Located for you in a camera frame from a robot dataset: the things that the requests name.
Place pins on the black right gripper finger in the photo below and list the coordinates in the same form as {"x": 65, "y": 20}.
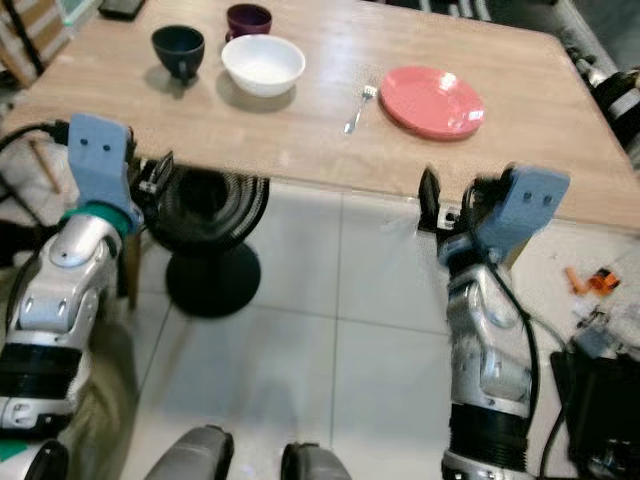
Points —
{"x": 432, "y": 198}
{"x": 475, "y": 200}

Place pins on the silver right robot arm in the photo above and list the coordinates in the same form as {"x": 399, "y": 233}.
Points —
{"x": 485, "y": 340}

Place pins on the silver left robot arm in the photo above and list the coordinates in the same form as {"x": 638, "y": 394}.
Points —
{"x": 75, "y": 290}

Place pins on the pink plate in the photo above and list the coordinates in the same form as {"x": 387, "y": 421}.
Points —
{"x": 432, "y": 102}

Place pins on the silver metal fork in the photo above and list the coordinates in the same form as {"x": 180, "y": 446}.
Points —
{"x": 358, "y": 110}

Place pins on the black floor fan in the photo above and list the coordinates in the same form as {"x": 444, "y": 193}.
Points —
{"x": 210, "y": 285}

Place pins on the dark blue cup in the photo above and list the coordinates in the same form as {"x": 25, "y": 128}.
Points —
{"x": 178, "y": 52}

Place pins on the small orange objects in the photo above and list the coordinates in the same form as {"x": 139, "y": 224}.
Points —
{"x": 600, "y": 282}

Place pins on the white bowl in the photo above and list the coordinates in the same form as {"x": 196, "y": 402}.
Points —
{"x": 263, "y": 63}

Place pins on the black flat object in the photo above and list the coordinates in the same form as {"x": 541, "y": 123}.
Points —
{"x": 122, "y": 8}

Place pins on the dark purple cup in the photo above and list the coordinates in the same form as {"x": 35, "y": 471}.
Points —
{"x": 248, "y": 18}

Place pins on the wooden chair with striped cushion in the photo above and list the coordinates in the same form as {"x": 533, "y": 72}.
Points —
{"x": 35, "y": 35}

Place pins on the black box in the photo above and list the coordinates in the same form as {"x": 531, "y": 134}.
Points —
{"x": 600, "y": 400}

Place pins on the olive plastic sheet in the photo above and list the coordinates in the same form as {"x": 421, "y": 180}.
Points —
{"x": 95, "y": 400}

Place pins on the grey robot right leg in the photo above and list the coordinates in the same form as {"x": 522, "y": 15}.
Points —
{"x": 320, "y": 463}

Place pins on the grey robot leg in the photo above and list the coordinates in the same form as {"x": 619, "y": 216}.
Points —
{"x": 320, "y": 463}
{"x": 190, "y": 455}

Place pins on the grey robot left leg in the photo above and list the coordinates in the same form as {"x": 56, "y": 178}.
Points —
{"x": 190, "y": 455}

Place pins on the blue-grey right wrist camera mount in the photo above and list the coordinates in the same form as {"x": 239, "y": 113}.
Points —
{"x": 525, "y": 205}

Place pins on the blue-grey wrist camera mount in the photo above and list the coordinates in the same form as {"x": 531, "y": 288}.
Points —
{"x": 525, "y": 205}
{"x": 100, "y": 160}

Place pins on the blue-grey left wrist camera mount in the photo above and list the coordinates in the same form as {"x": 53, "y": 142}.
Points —
{"x": 100, "y": 160}

